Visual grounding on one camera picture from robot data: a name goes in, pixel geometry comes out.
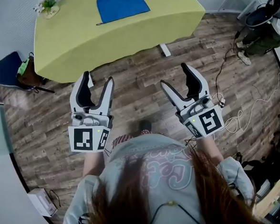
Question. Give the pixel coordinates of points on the white box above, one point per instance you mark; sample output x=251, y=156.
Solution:
x=42, y=202

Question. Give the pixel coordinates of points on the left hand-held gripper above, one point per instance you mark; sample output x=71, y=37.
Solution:
x=83, y=139

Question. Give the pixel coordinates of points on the person's right forearm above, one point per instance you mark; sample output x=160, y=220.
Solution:
x=209, y=149

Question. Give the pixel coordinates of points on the person's grey printed shirt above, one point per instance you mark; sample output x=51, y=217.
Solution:
x=157, y=160

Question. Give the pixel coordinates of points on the blue chair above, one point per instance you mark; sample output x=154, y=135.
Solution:
x=6, y=70

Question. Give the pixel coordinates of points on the blue towel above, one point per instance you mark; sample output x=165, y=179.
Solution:
x=121, y=6

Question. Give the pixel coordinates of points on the wooden board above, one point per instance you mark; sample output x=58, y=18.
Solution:
x=272, y=195

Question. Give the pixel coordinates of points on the bright green cloth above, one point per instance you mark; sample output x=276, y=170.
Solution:
x=23, y=67

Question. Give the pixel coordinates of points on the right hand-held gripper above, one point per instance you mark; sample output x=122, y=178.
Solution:
x=207, y=122

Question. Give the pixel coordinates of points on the black round bin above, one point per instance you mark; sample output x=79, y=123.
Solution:
x=257, y=17

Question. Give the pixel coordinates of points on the person's left forearm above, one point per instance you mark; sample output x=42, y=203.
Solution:
x=93, y=162

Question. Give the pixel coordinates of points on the black office chair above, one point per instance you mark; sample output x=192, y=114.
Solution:
x=261, y=170

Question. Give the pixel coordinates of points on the person's right shoe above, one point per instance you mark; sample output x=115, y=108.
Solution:
x=145, y=125

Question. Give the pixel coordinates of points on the green cloth covered table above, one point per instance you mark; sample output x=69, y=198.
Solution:
x=89, y=40

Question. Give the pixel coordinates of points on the brown bag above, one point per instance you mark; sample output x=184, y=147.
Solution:
x=30, y=78

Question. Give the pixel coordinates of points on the white power strip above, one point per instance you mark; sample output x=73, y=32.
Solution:
x=222, y=102

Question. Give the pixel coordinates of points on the white flower pot plant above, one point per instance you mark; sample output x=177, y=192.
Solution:
x=50, y=13

